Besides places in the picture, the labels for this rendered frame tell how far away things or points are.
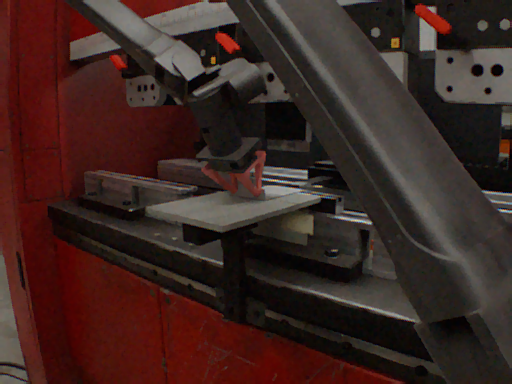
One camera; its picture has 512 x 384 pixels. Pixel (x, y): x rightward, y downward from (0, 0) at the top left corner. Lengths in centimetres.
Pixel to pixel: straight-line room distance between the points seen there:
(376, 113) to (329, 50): 5
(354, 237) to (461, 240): 53
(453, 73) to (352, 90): 42
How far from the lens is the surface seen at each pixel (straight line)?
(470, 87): 64
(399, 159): 23
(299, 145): 81
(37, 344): 161
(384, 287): 71
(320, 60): 25
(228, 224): 58
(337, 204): 77
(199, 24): 96
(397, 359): 65
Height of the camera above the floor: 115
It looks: 10 degrees down
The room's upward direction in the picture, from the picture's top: straight up
